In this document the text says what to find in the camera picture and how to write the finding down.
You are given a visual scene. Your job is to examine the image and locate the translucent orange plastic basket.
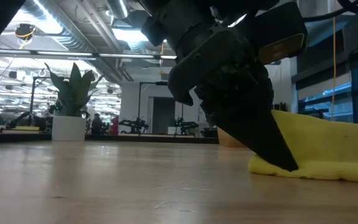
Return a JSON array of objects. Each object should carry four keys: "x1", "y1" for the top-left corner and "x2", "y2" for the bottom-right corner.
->
[{"x1": 218, "y1": 126, "x2": 248, "y2": 149}]

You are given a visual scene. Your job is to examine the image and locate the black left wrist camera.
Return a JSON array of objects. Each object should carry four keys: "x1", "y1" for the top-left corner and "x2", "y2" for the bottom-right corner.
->
[{"x1": 237, "y1": 2, "x2": 308, "y2": 65}]

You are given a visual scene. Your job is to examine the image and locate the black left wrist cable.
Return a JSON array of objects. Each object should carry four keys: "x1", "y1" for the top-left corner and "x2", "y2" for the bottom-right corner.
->
[{"x1": 303, "y1": 0, "x2": 358, "y2": 23}]

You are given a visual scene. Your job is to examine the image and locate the person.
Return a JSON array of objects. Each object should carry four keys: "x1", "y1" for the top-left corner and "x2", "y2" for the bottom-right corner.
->
[{"x1": 91, "y1": 113, "x2": 104, "y2": 136}]

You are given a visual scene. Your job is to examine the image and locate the red background object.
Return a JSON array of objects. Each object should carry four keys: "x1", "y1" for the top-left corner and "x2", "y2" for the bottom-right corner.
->
[{"x1": 109, "y1": 116, "x2": 120, "y2": 135}]

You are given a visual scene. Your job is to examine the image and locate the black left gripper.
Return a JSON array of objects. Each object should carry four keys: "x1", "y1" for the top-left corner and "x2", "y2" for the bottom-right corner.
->
[{"x1": 168, "y1": 29, "x2": 300, "y2": 172}]

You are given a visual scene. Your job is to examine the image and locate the black gantry frame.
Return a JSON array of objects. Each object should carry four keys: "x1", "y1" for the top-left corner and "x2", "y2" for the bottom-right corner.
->
[
  {"x1": 138, "y1": 81, "x2": 169, "y2": 134},
  {"x1": 29, "y1": 76, "x2": 62, "y2": 125}
]

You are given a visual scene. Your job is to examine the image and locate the potted green plant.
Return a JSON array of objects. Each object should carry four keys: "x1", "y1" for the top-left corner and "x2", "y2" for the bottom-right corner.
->
[{"x1": 44, "y1": 62, "x2": 103, "y2": 142}]

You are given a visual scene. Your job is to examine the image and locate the bright ceiling light panel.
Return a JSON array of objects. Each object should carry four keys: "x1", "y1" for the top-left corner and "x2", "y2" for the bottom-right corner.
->
[{"x1": 112, "y1": 27, "x2": 150, "y2": 43}]

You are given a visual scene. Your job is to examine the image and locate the black ceiling dome device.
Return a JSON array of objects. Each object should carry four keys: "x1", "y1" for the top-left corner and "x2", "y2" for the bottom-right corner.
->
[{"x1": 14, "y1": 23, "x2": 37, "y2": 41}]

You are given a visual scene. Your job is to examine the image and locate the background work table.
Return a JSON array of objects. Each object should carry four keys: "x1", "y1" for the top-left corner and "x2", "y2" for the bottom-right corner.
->
[{"x1": 118, "y1": 133, "x2": 198, "y2": 138}]

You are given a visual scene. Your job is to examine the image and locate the silver ribbed ceiling duct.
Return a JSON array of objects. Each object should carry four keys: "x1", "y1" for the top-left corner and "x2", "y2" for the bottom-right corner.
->
[{"x1": 17, "y1": 0, "x2": 94, "y2": 55}]

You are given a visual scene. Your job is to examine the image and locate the yellow microfiber towel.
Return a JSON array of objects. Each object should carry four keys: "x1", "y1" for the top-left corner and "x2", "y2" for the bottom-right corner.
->
[{"x1": 247, "y1": 109, "x2": 358, "y2": 184}]

